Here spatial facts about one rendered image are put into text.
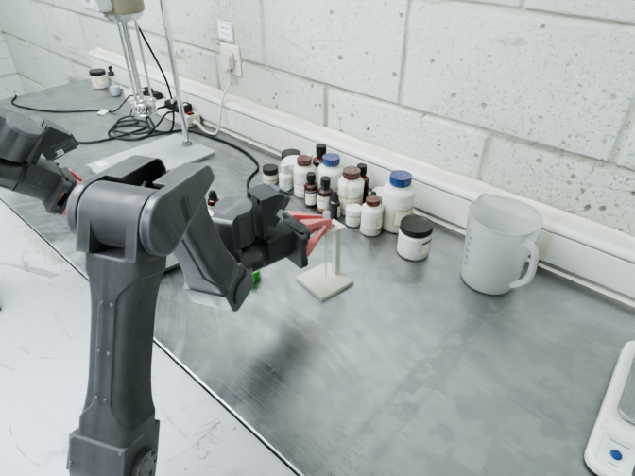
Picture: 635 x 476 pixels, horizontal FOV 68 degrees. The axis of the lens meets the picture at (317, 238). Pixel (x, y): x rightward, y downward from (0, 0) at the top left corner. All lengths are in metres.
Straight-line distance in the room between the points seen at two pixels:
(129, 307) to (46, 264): 0.64
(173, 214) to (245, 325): 0.41
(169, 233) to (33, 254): 0.71
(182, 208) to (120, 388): 0.19
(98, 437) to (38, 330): 0.43
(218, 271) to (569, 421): 0.54
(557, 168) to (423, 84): 0.32
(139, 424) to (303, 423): 0.26
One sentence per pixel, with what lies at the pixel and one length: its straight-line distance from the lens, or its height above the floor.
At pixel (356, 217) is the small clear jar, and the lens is 1.06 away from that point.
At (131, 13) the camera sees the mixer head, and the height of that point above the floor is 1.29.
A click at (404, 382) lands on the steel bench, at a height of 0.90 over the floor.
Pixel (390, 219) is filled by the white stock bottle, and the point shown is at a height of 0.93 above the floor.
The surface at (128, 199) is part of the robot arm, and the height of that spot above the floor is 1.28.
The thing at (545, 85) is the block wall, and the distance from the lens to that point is 0.98.
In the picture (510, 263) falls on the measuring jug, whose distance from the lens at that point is 0.91.
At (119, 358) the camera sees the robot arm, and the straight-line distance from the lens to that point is 0.51.
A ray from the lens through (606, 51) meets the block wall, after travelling 0.94.
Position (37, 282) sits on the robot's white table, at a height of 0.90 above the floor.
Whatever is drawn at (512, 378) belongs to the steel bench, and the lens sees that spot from 0.83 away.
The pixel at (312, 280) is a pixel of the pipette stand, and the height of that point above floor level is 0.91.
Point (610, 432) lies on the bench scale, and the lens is 0.79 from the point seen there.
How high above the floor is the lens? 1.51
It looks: 36 degrees down
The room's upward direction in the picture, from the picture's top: straight up
